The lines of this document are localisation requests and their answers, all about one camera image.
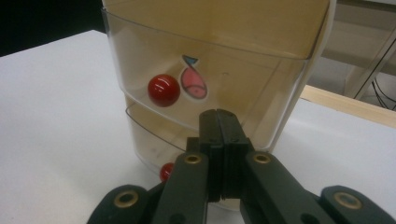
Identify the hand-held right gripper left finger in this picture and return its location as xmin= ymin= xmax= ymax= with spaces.
xmin=186 ymin=108 xmax=224 ymax=202

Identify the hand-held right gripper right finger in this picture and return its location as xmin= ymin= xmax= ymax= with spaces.
xmin=217 ymin=109 xmax=255 ymax=201

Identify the small pink fish cutout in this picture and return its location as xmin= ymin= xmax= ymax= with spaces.
xmin=179 ymin=54 xmax=209 ymax=101

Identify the clear drawer with red knob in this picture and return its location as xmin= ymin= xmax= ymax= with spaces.
xmin=125 ymin=100 xmax=204 ymax=185
xmin=101 ymin=6 xmax=312 ymax=152

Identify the white mini drawer cabinet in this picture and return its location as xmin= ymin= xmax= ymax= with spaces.
xmin=101 ymin=0 xmax=339 ymax=213

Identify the light wooden table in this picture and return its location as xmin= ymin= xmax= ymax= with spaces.
xmin=299 ymin=84 xmax=396 ymax=130

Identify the white table cover sheet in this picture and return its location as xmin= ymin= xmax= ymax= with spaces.
xmin=0 ymin=29 xmax=396 ymax=224

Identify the black curtain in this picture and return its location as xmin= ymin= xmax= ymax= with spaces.
xmin=0 ymin=0 xmax=106 ymax=59

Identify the black cable bundle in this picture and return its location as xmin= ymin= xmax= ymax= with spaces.
xmin=371 ymin=46 xmax=396 ymax=112

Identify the light wooden desk frame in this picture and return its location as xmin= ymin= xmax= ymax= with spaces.
xmin=321 ymin=0 xmax=396 ymax=102

